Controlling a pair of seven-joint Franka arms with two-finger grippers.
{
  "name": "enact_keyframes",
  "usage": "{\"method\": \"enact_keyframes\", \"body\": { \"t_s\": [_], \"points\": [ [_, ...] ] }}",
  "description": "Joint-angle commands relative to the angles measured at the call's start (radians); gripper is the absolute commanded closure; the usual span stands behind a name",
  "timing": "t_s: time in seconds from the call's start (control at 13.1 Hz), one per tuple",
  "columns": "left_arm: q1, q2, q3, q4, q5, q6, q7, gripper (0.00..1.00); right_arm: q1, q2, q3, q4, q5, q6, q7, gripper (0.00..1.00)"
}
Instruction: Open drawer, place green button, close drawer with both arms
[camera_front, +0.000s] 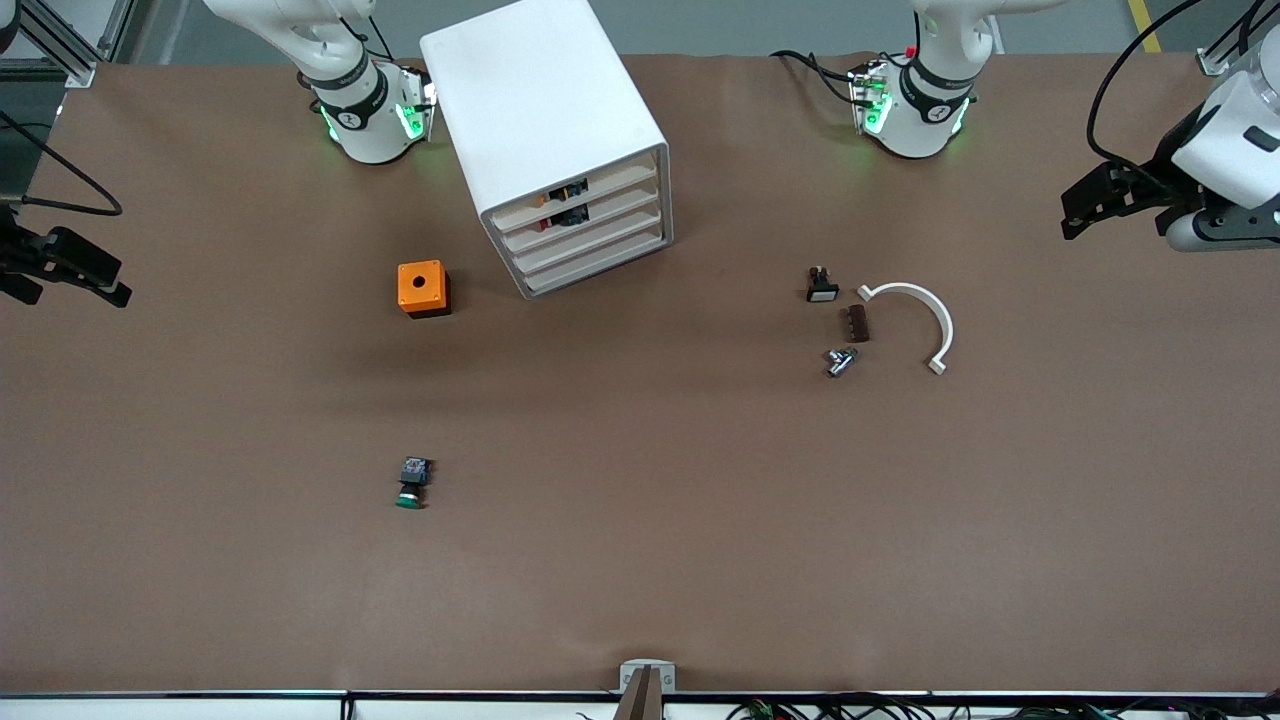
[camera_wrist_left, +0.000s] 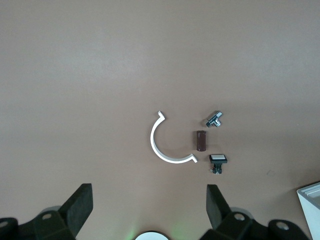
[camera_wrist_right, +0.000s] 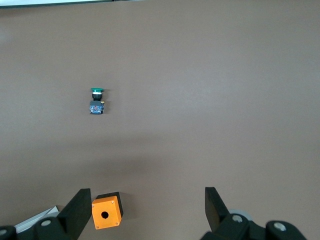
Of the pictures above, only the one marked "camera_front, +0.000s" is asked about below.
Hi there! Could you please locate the green push button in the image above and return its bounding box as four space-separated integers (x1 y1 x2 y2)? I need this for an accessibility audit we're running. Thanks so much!
395 457 432 510

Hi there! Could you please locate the orange button box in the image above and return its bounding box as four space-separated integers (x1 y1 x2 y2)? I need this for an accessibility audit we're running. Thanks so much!
397 260 452 319

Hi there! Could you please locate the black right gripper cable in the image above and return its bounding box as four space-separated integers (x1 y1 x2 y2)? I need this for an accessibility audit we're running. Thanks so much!
0 108 124 218

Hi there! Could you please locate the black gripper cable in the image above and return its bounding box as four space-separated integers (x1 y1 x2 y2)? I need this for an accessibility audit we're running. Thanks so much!
0 108 124 218
1087 0 1206 191

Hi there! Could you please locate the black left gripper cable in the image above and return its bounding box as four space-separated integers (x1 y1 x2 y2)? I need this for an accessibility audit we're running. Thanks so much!
1087 0 1206 191

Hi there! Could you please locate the aluminium frame profile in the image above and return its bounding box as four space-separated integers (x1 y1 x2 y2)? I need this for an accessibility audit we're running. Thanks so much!
1197 0 1280 77
0 0 136 89

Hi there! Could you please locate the white curved plastic bracket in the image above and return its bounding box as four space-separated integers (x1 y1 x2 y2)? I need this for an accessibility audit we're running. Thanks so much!
857 282 955 376

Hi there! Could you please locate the black arm base cable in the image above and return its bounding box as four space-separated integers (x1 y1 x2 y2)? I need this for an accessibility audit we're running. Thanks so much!
769 49 863 107

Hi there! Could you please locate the white table edge rail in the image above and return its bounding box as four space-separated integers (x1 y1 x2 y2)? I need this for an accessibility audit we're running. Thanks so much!
0 689 1280 720

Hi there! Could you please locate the black cable bundle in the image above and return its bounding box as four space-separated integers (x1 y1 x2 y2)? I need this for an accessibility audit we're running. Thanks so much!
725 698 1280 720

